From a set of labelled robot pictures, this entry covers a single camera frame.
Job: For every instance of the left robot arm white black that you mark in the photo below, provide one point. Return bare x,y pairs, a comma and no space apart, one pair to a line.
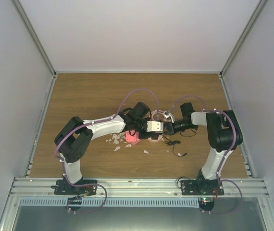
74,139

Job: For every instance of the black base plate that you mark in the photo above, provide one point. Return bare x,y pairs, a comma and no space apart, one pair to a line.
202,188
62,187

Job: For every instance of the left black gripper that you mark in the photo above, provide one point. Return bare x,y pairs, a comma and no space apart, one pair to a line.
143,136

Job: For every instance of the round pink power strip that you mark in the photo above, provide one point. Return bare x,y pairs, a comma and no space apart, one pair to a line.
155,137

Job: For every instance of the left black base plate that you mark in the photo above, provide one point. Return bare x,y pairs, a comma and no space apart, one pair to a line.
62,187

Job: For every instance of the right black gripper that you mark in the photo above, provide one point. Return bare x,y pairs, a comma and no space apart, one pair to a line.
170,130

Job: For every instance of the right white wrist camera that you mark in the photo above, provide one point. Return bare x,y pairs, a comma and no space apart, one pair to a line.
168,116

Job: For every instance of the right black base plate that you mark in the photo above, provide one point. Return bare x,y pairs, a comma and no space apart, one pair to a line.
202,188

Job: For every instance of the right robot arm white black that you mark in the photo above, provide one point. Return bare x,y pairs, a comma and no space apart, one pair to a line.
224,135

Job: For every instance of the slotted grey cable duct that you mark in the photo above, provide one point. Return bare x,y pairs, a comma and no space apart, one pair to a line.
111,202

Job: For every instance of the aluminium front rail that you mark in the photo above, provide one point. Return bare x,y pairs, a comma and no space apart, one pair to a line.
129,188

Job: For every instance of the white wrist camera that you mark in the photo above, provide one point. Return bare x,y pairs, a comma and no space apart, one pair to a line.
168,116
154,126

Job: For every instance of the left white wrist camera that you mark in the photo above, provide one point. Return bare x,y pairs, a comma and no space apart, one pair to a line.
154,126

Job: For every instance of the pink triangular power socket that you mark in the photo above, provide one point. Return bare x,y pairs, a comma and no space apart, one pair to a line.
132,137

